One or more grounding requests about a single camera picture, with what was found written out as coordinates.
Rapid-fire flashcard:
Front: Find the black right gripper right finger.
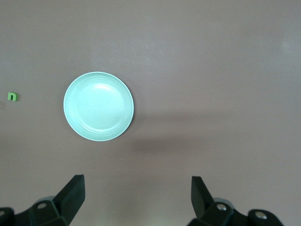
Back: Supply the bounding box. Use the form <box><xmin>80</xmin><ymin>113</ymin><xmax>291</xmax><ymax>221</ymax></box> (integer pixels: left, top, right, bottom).
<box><xmin>185</xmin><ymin>176</ymin><xmax>285</xmax><ymax>226</ymax></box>

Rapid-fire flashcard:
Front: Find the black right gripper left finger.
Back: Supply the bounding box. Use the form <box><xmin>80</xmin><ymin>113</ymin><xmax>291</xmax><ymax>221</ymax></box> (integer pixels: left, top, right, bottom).
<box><xmin>0</xmin><ymin>174</ymin><xmax>85</xmax><ymax>226</ymax></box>

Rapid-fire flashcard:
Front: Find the light green plate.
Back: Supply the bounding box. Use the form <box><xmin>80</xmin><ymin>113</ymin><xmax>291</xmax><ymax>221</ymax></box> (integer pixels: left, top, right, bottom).
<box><xmin>63</xmin><ymin>72</ymin><xmax>135</xmax><ymax>142</ymax></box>

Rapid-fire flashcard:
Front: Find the brown table cover mat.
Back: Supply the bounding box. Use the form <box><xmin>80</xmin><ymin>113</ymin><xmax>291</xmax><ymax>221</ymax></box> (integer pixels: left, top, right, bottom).
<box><xmin>0</xmin><ymin>0</ymin><xmax>301</xmax><ymax>226</ymax></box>

